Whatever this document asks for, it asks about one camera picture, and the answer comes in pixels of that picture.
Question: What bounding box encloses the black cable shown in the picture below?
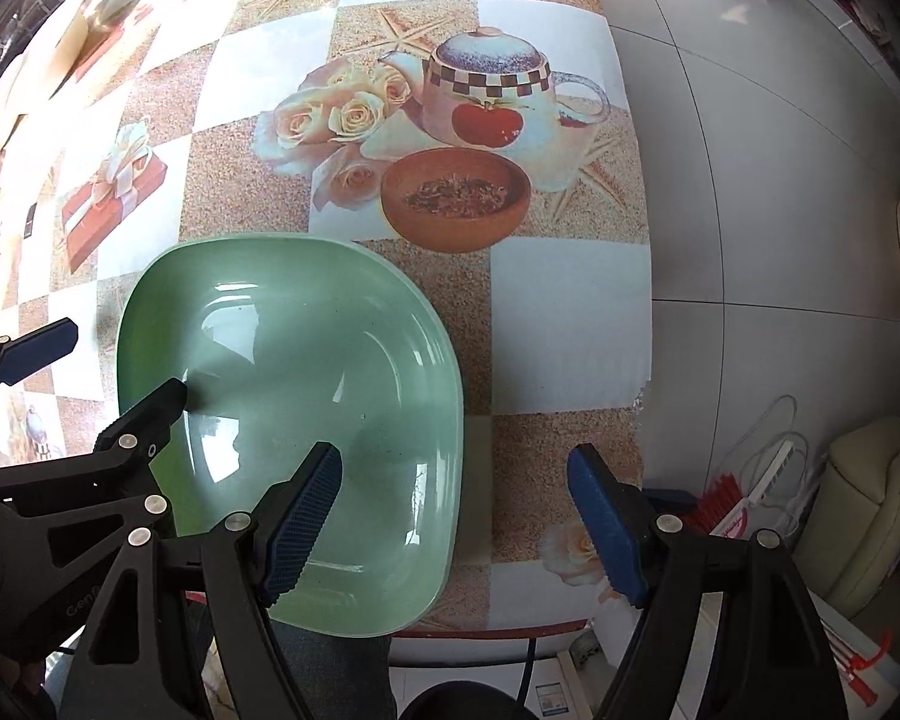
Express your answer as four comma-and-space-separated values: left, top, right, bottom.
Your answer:
517, 637, 538, 720

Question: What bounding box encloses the person's leg in jeans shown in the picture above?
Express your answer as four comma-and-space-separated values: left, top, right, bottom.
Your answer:
195, 592, 398, 720

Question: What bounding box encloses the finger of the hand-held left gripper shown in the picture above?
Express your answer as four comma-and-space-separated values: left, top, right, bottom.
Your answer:
0, 377, 190, 533
0, 317, 80, 421

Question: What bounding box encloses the printed tablecloth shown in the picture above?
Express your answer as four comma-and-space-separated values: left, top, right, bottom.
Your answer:
0, 0, 653, 635

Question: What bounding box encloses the red and white tool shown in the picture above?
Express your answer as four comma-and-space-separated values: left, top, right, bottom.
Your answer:
825, 622, 900, 720

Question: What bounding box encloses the white cable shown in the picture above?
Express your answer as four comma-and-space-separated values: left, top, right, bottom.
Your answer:
712, 394, 833, 533

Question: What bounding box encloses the red brush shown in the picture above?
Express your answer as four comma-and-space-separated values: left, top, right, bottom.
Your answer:
682, 469, 758, 541

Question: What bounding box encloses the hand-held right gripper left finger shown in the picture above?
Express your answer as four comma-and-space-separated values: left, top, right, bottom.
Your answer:
58, 441, 344, 720

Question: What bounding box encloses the green bowl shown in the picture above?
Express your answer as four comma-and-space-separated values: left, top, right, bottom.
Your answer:
116, 234, 464, 638

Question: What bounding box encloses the white plate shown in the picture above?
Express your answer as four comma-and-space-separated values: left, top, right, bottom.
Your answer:
15, 0, 117, 91

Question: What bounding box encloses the dark red cabinet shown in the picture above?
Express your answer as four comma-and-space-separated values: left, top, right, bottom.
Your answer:
795, 0, 900, 136

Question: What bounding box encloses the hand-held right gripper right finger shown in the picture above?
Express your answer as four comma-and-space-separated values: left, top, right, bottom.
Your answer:
566, 442, 850, 720

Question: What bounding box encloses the cream sofa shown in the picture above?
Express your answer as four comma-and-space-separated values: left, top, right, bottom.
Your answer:
791, 412, 900, 608

